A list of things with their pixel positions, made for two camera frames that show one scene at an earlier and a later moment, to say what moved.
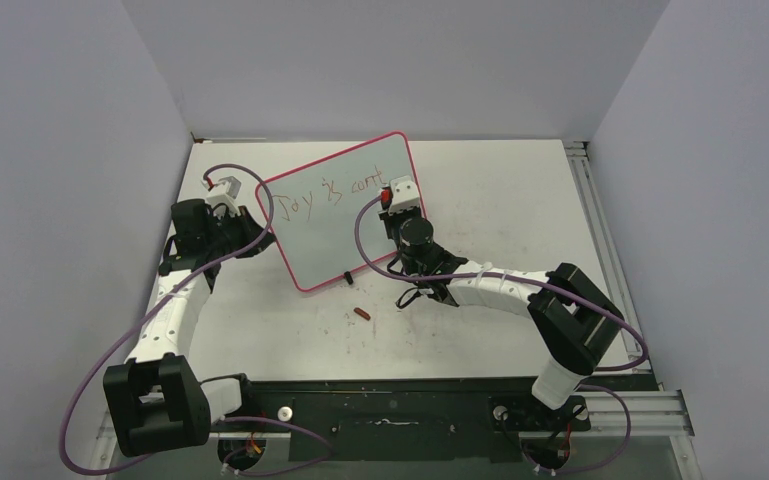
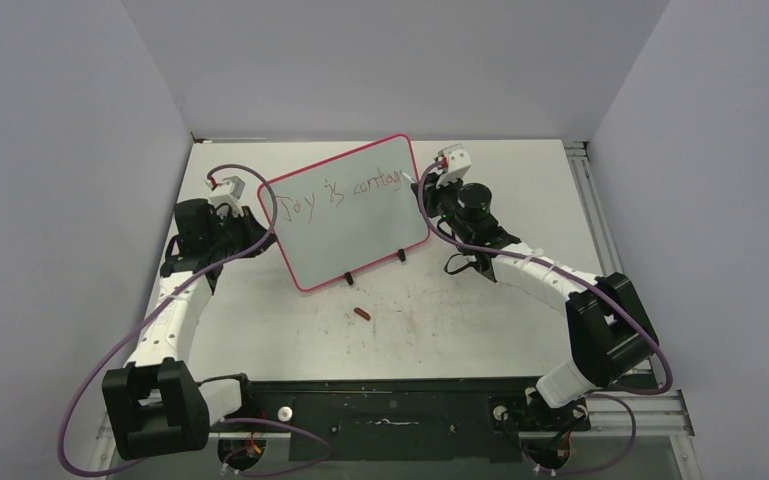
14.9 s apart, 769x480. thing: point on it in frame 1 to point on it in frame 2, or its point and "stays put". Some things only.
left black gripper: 249,228 stays put
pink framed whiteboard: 316,208 stays put
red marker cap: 362,313 stays put
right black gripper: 390,219 to 431,193
